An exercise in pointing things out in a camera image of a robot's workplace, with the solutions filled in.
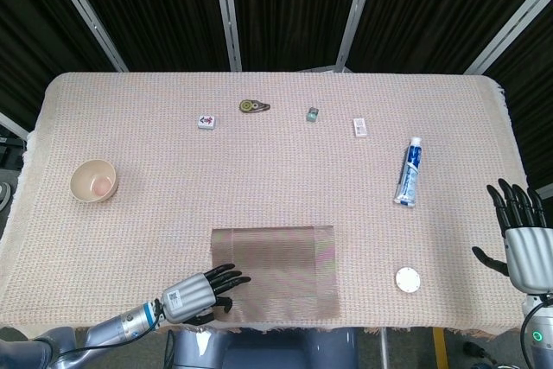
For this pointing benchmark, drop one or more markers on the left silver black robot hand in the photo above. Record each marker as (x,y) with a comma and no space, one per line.
(190,300)

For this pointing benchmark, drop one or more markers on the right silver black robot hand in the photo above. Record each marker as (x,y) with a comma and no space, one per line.
(529,256)

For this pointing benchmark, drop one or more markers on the brown woven placemat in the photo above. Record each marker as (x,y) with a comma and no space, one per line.
(281,265)

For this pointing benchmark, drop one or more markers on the pink beige bowl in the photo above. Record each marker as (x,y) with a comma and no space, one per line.
(93,181)

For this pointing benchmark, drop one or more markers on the blue-grey robot torso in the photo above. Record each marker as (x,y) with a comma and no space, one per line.
(259,351)

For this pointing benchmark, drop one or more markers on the white round lid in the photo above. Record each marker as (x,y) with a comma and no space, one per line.
(407,279)

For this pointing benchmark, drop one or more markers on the beige waffle-weave tablecloth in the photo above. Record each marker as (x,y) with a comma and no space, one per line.
(216,170)

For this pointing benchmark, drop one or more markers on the blue white toothpaste tube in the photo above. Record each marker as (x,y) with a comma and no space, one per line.
(409,174)

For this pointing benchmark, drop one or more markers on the black pleated curtain panel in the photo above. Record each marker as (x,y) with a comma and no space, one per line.
(26,19)
(531,84)
(289,10)
(432,10)
(151,10)

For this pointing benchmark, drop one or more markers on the metal table leg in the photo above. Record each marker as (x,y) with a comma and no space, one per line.
(383,349)

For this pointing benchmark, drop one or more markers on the white mahjong tile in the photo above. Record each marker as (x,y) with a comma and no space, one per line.
(207,121)

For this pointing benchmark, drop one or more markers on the olive correction tape dispenser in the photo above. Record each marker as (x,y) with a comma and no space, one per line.
(252,106)

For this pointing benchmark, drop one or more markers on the small white printed box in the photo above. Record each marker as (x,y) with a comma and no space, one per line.
(360,127)

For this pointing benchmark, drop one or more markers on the small green eraser block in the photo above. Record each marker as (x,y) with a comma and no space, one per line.
(312,114)

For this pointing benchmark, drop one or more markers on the aluminium screen post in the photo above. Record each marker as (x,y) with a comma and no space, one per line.
(356,12)
(543,193)
(13,125)
(86,12)
(510,25)
(226,10)

